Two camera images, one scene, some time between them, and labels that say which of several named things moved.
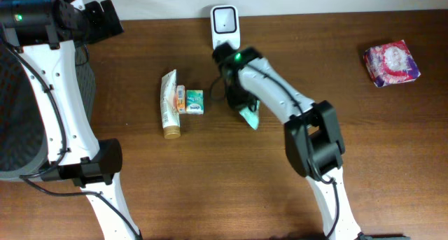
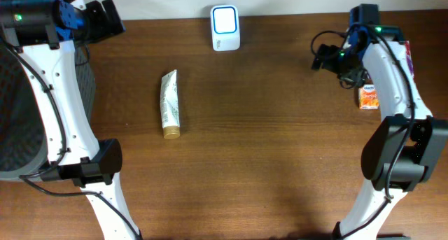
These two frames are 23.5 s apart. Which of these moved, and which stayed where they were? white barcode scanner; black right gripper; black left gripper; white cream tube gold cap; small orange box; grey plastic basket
Moved: black right gripper; small orange box
Stayed: white barcode scanner; black left gripper; grey plastic basket; white cream tube gold cap
